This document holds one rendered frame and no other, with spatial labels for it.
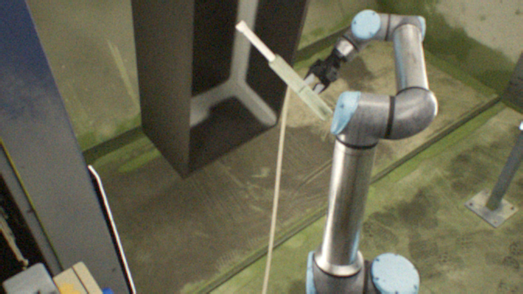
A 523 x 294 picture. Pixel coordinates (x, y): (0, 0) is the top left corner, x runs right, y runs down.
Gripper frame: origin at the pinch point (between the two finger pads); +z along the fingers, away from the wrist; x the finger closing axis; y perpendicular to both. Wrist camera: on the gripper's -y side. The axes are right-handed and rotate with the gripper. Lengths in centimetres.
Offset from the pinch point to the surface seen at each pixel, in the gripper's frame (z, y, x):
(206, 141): 50, 63, -5
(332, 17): -54, 193, -44
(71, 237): 74, -49, 36
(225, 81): 24, 88, 4
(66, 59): 78, 121, 67
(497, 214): -28, 50, -145
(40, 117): 46, -66, 64
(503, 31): -113, 120, -107
